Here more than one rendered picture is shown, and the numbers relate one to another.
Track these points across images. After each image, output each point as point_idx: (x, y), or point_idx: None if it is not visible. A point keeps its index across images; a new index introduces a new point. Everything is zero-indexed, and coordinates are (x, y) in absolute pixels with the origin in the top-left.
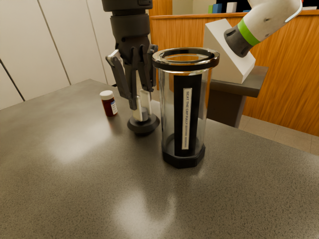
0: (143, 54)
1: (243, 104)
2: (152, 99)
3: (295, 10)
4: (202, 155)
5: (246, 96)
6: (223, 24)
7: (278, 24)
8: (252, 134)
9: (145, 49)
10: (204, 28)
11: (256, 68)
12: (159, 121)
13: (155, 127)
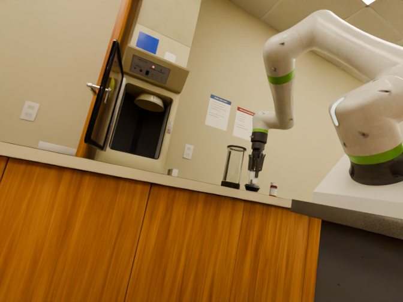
0: (255, 154)
1: (372, 293)
2: (286, 199)
3: (329, 112)
4: (223, 183)
5: (399, 292)
6: None
7: (336, 130)
8: (227, 187)
9: (255, 153)
10: None
11: None
12: (249, 186)
13: (245, 186)
